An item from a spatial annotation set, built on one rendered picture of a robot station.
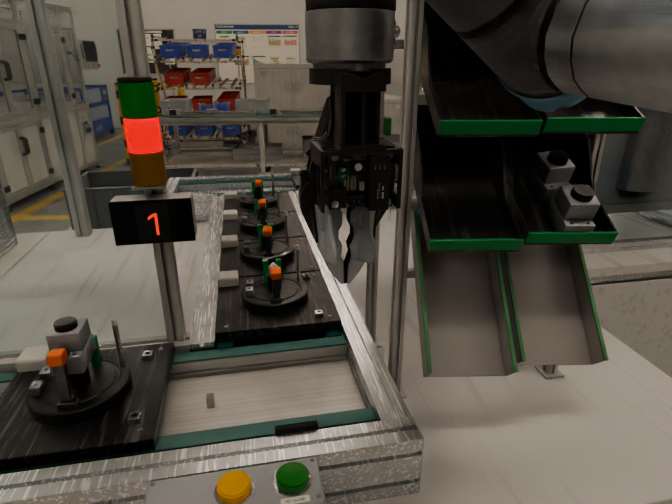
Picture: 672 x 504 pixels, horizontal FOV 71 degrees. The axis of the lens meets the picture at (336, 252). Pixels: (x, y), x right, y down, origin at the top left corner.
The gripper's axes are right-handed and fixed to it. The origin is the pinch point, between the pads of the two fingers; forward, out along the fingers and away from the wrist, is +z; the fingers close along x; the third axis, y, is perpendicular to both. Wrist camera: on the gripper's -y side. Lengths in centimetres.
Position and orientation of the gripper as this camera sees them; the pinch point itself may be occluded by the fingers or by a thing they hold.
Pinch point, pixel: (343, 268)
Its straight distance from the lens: 50.5
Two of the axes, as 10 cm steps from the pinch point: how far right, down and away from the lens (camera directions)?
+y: 1.9, 3.7, -9.1
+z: 0.0, 9.3, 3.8
